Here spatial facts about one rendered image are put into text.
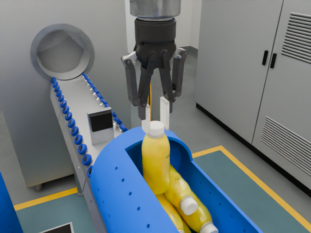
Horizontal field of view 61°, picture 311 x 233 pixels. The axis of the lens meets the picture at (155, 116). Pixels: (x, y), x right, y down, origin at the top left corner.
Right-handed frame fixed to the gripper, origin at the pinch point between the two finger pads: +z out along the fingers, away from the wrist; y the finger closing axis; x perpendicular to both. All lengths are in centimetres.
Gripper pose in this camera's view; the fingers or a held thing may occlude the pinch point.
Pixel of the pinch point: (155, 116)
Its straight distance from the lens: 56.7
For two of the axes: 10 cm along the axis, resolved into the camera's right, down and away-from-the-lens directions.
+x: 4.4, 4.4, -7.8
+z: 0.0, 8.7, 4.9
